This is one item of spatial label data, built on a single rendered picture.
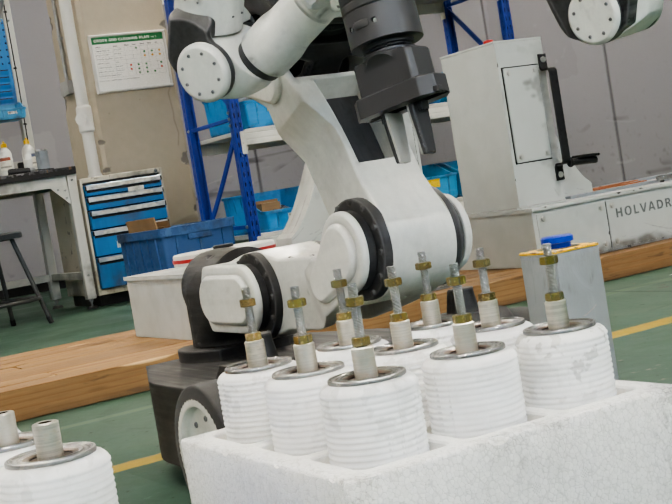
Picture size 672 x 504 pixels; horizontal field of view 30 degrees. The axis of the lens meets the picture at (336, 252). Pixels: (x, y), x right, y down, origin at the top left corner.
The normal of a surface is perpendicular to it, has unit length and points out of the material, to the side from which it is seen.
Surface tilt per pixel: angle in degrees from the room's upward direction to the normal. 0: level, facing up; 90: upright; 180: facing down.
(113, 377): 90
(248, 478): 90
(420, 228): 76
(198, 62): 105
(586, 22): 98
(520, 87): 90
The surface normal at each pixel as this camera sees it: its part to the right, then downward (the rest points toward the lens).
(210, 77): -0.45, 0.39
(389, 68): -0.63, 0.08
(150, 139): 0.49, -0.04
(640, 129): -0.86, 0.17
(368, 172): 0.37, -0.47
